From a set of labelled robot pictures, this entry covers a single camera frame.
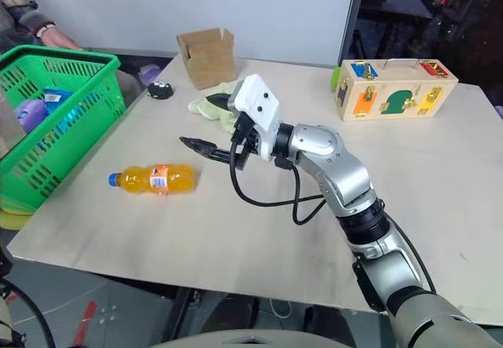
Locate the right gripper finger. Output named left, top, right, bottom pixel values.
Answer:
left=179, top=136, right=241, bottom=163
left=205, top=92, right=235, bottom=111

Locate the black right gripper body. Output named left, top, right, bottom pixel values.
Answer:
left=230, top=112, right=263, bottom=170

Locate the green plastic shopping basket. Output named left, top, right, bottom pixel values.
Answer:
left=0, top=44, right=127, bottom=214

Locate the person's bare hand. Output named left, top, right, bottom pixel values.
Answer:
left=39, top=27, right=86, bottom=52

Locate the light green cloth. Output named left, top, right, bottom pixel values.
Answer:
left=187, top=82, right=241, bottom=135

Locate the small open cardboard box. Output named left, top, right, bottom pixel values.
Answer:
left=175, top=27, right=239, bottom=91

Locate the orange soda bottle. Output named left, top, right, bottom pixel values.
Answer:
left=108, top=162, right=198, bottom=197

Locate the black round toy with eyes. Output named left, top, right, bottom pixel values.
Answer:
left=146, top=81, right=174, bottom=100

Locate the wooden latch puzzle box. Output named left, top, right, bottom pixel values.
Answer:
left=333, top=57, right=460, bottom=123

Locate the blue packet with barcode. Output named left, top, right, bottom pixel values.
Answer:
left=41, top=86, right=75, bottom=120

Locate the dark table leg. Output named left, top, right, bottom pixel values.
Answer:
left=171, top=287, right=214, bottom=342

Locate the purple round container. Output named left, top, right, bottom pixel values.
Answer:
left=13, top=98, right=49, bottom=134

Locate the person's wrist band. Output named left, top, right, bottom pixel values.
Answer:
left=34, top=21, right=57, bottom=38

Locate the grey robot torso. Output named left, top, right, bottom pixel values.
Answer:
left=156, top=326, right=394, bottom=348

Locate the yellow green seat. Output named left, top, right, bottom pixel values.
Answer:
left=0, top=196, right=35, bottom=232

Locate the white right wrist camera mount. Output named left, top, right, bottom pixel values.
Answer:
left=227, top=73, right=282, bottom=163

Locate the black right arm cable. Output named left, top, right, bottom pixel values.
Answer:
left=229, top=139, right=438, bottom=295

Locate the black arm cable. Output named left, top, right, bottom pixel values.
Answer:
left=229, top=139, right=438, bottom=295
left=0, top=279, right=57, bottom=348

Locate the white floor cable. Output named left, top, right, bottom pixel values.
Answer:
left=270, top=298, right=294, bottom=321

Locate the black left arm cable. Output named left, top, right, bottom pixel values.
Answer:
left=0, top=279, right=57, bottom=348

